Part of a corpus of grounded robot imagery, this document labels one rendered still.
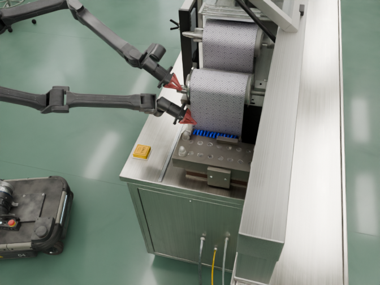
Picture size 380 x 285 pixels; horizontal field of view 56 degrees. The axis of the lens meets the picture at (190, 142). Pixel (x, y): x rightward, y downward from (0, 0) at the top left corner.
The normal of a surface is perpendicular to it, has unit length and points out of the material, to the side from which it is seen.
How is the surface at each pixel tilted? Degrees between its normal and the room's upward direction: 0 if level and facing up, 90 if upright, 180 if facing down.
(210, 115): 90
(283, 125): 0
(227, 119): 90
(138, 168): 0
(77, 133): 0
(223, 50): 92
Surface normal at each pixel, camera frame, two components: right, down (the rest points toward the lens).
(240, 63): -0.25, 0.74
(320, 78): -0.04, -0.67
